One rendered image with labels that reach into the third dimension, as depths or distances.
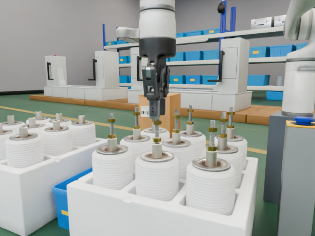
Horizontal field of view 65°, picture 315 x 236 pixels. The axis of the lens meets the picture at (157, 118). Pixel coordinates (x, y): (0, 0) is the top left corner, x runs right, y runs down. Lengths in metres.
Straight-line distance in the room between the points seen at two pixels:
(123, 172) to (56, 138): 0.33
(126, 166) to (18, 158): 0.33
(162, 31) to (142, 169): 0.27
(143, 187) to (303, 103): 0.58
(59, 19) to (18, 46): 1.43
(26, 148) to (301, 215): 0.72
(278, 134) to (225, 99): 1.70
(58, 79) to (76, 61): 3.03
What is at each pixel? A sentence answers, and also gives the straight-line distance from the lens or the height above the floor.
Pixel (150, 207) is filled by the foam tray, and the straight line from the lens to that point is 0.50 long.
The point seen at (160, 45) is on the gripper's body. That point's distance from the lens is 0.48.
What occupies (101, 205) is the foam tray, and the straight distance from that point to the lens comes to 0.57.
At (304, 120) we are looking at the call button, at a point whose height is 0.33.
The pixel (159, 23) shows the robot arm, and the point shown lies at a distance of 0.49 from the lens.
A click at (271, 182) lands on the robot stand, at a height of 0.07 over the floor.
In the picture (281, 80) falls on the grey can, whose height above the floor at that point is 0.36.
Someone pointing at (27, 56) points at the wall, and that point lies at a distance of 7.12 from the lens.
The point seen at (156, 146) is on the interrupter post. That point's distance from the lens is 0.53.
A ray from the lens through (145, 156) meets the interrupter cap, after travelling 0.54.
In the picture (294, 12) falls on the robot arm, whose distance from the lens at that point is 0.82.
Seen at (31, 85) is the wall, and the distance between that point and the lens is 7.12.
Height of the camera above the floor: 0.42
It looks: 9 degrees down
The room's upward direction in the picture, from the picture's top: straight up
